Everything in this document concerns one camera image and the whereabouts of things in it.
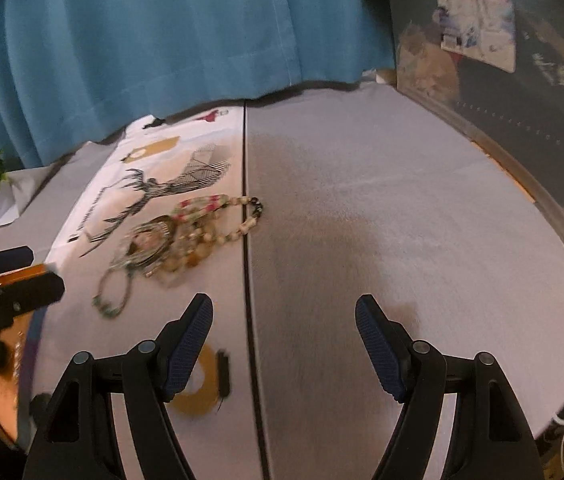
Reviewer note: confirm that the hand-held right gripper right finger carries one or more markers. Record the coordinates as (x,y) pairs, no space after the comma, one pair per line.
(379,345)

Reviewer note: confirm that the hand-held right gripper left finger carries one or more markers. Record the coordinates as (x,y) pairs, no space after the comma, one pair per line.
(189,345)

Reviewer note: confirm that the copper metal tray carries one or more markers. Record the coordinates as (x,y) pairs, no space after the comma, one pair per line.
(19,274)

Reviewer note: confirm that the grey printed tablecloth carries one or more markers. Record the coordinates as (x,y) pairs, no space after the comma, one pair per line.
(387,200)

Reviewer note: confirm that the blue curtain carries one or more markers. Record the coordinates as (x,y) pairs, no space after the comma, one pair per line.
(161,50)

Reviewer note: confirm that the dark plastic storage bag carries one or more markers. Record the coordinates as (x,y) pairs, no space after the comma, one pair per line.
(537,125)

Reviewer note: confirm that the white paper label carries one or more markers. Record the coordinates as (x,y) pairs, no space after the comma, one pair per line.
(479,27)

